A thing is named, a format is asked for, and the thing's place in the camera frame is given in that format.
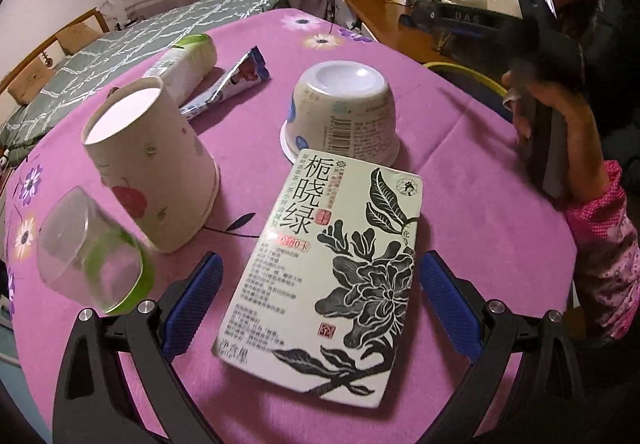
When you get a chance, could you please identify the blue silver snack wrapper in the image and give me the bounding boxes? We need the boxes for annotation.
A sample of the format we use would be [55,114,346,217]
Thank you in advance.
[179,47,272,122]

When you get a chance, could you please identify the white yogurt tub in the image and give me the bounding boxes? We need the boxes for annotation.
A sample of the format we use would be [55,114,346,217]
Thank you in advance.
[279,60,402,162]

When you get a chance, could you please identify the person's right forearm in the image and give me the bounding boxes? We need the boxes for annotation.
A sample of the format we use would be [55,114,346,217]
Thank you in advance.
[565,159,640,350]

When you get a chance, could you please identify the wooden desk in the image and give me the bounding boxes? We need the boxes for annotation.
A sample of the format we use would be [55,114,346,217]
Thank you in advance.
[335,0,461,65]

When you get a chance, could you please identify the pale green tea carton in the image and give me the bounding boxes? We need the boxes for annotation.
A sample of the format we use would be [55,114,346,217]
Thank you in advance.
[212,148,425,411]

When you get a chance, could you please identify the green white plastic bottle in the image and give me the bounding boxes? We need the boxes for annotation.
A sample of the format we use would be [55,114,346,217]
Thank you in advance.
[142,33,218,105]

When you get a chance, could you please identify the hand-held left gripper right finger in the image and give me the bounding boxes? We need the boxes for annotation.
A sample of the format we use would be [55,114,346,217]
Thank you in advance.
[419,250,583,444]

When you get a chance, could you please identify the floral paper cup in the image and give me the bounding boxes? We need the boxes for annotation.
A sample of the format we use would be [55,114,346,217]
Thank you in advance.
[81,77,221,254]

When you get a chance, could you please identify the green plaid bedcover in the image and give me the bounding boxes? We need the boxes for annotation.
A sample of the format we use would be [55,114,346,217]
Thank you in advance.
[0,0,286,162]

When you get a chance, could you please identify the yellow-rimmed chair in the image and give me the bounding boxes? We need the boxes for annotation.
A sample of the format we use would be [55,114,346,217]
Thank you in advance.
[425,62,516,125]

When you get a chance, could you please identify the wooden bed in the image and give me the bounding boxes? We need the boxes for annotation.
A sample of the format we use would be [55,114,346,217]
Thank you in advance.
[0,0,291,165]

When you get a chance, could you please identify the brown pillow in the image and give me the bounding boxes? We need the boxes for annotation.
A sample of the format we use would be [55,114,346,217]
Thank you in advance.
[55,22,103,55]
[7,59,56,105]

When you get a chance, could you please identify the person's right hand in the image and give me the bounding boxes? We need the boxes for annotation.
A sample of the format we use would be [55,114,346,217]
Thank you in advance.
[501,69,611,212]

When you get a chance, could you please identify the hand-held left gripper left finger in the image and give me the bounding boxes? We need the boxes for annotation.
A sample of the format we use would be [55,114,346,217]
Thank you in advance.
[52,251,224,444]

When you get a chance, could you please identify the clear green plastic cup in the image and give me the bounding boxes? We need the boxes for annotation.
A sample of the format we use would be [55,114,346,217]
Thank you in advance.
[36,185,157,316]

